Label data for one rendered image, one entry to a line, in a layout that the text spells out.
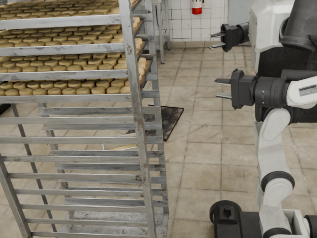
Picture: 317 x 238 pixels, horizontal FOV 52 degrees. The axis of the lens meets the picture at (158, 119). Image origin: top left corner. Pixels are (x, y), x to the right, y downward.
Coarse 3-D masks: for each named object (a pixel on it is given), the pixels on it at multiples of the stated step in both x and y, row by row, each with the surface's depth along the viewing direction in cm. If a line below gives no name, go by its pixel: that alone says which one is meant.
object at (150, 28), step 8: (144, 0) 137; (152, 8) 141; (152, 16) 140; (152, 24) 142; (152, 32) 144; (152, 48) 147; (152, 64) 151; (152, 88) 158; (160, 112) 165; (160, 120) 166; (160, 144) 174; (160, 160) 179; (160, 176) 184; (168, 208) 199
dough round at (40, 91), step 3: (33, 90) 123; (36, 90) 123; (39, 90) 123; (42, 90) 122; (45, 90) 123; (33, 93) 121; (36, 93) 121; (39, 93) 121; (42, 93) 121; (45, 93) 122
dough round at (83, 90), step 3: (81, 87) 122; (84, 87) 122; (87, 87) 121; (78, 90) 120; (81, 90) 120; (84, 90) 119; (87, 90) 119; (78, 93) 119; (81, 93) 119; (84, 93) 119; (87, 93) 119
